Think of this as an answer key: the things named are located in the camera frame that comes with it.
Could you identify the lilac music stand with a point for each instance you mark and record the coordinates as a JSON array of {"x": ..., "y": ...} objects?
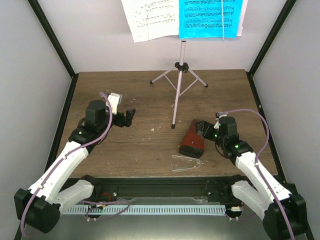
[{"x": 183, "y": 68}]

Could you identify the clear plastic metronome cover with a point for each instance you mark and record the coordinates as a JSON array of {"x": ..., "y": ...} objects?
[{"x": 181, "y": 163}]

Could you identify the blue sheet music page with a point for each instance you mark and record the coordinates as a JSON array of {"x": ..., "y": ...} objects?
[{"x": 211, "y": 18}]

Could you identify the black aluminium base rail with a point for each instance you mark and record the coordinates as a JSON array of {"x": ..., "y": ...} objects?
[{"x": 214, "y": 187}]

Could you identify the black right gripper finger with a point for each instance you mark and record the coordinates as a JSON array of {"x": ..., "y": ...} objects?
[
  {"x": 202, "y": 132},
  {"x": 200, "y": 125}
]

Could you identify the white sheet music page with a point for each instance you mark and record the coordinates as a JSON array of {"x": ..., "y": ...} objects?
[{"x": 151, "y": 19}]

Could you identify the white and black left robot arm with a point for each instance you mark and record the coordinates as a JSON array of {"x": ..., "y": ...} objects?
[{"x": 42, "y": 204}]

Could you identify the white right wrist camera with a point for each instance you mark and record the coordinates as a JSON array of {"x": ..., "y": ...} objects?
[{"x": 220, "y": 114}]

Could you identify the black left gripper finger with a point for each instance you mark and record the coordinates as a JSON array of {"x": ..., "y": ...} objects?
[
  {"x": 131, "y": 113},
  {"x": 127, "y": 121}
]

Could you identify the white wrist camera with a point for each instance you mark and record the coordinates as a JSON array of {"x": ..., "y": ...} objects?
[
  {"x": 114, "y": 99},
  {"x": 220, "y": 114}
]

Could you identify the red wooden metronome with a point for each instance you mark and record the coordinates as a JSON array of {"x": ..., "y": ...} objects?
[{"x": 192, "y": 144}]

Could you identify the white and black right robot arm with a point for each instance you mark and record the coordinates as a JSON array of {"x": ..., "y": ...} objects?
[{"x": 283, "y": 213}]

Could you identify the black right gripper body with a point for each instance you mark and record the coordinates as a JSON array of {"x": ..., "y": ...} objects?
[{"x": 209, "y": 135}]

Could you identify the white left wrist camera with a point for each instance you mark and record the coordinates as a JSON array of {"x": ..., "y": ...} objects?
[{"x": 114, "y": 99}]

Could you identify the light blue slotted cable duct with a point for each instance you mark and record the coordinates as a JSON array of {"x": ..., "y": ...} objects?
[{"x": 201, "y": 210}]

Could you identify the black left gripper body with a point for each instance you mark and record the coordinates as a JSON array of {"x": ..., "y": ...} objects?
[{"x": 121, "y": 123}]

